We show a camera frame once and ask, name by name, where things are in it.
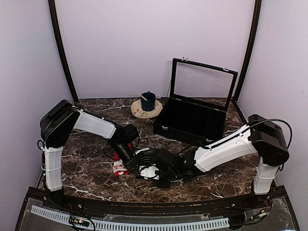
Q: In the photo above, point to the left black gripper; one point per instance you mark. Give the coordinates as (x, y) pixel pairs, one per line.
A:
(132, 163)

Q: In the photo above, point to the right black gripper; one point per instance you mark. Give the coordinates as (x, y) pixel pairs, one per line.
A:
(165, 185)

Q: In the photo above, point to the red Santa Christmas sock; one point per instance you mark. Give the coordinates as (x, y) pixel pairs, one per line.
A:
(118, 167)

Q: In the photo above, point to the black white striped sock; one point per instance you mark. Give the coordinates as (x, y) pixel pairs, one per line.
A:
(144, 156)

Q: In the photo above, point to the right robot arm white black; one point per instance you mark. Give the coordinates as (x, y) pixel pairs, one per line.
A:
(259, 136)

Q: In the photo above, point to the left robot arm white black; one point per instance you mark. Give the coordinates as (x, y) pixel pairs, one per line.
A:
(56, 127)

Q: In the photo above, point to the blue ceramic cup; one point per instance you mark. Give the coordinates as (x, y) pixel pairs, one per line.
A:
(150, 104)

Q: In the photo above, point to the black compartment box glass lid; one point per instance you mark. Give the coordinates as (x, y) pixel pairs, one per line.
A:
(199, 98)

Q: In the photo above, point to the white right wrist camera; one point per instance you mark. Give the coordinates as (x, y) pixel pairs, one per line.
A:
(150, 172)

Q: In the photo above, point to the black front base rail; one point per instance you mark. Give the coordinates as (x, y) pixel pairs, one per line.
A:
(126, 195)

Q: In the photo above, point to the white slotted cable duct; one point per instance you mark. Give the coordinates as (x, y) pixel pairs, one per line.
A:
(129, 223)

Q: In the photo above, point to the left black frame post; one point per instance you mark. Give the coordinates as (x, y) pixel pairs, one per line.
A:
(61, 51)

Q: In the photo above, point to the black frame post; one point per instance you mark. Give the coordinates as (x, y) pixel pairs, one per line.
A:
(61, 51)
(249, 49)

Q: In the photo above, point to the right black frame post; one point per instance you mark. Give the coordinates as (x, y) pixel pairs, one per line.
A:
(249, 49)

